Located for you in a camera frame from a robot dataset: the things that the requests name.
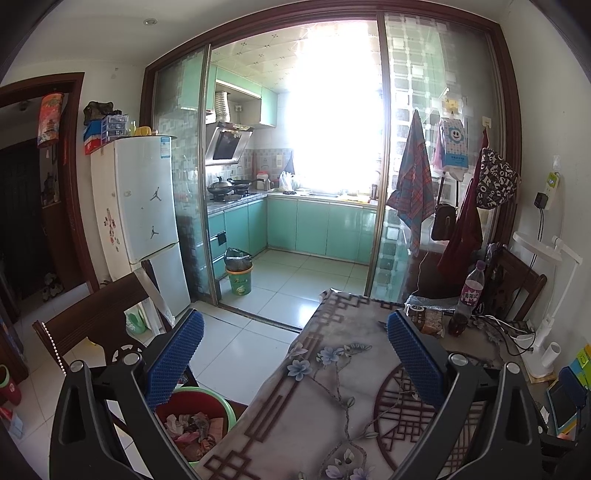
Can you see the red basin with green rim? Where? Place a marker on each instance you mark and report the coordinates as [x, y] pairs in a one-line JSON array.
[[184, 406]]

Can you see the small black hanging bag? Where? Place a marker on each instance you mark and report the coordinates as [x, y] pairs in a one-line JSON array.
[[443, 222]]

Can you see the bread packet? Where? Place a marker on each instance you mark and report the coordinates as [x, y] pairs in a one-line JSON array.
[[427, 316]]

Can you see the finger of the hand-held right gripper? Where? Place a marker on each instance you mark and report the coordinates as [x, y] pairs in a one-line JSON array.
[[572, 385]]

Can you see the red hanging decoration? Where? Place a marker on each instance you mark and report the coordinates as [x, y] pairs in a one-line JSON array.
[[49, 120]]

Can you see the pile of wrappers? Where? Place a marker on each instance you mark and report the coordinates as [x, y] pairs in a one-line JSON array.
[[194, 427]]

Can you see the dark red hanging garment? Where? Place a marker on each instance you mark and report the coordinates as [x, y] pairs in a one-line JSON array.
[[461, 240]]

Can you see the green and white plastic bag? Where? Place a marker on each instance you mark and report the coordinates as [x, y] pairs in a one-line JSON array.
[[137, 321]]

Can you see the floral printed tablecloth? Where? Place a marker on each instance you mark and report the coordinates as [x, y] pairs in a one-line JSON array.
[[332, 406]]

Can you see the colourful booklet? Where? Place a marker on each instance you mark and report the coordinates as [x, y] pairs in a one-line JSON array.
[[582, 362]]

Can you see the white desk lamp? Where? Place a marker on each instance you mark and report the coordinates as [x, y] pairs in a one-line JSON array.
[[538, 242]]

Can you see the green trash bucket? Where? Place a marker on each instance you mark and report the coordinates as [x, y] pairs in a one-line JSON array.
[[240, 277]]

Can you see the white refrigerator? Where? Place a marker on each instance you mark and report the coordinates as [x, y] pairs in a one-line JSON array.
[[138, 198]]

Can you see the teal kitchen cabinets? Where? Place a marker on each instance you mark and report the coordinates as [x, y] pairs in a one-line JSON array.
[[314, 226]]

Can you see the black and white patterned bag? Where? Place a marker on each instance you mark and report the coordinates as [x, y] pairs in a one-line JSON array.
[[496, 180]]

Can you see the dark wooden chair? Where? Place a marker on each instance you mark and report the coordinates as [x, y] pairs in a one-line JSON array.
[[87, 314]]

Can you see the small clear drawer organizer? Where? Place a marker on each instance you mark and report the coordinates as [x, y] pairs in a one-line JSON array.
[[114, 125]]

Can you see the plaid hanging cloth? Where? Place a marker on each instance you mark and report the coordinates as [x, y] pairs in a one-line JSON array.
[[411, 189]]

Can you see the green and white wall plug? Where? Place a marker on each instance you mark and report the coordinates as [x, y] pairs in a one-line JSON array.
[[553, 187]]

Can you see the range hood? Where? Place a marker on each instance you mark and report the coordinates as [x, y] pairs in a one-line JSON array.
[[228, 143]]

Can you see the phone with blue case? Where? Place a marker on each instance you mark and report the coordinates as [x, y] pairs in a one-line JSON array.
[[561, 406]]

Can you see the red mug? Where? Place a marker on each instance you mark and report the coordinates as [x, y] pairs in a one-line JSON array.
[[9, 387]]

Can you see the white and blue hanging bag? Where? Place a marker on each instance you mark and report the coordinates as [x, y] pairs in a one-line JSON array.
[[452, 147]]

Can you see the blue and red box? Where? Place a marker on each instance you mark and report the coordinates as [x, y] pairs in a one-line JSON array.
[[92, 141]]

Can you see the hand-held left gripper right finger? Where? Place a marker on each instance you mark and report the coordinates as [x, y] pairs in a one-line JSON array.
[[415, 360]]

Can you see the wooden chair with clothes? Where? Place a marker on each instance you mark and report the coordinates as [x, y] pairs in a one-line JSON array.
[[517, 281]]

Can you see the plastic drink bottle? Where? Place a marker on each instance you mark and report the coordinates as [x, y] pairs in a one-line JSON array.
[[468, 295]]

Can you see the black power adapter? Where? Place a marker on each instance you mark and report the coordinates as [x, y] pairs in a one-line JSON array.
[[540, 201]]

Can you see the black wok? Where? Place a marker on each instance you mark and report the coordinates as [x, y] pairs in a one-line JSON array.
[[220, 187]]

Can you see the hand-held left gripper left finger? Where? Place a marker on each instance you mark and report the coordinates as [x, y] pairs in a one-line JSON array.
[[174, 360]]

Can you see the white cup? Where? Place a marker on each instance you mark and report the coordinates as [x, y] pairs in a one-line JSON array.
[[549, 360]]

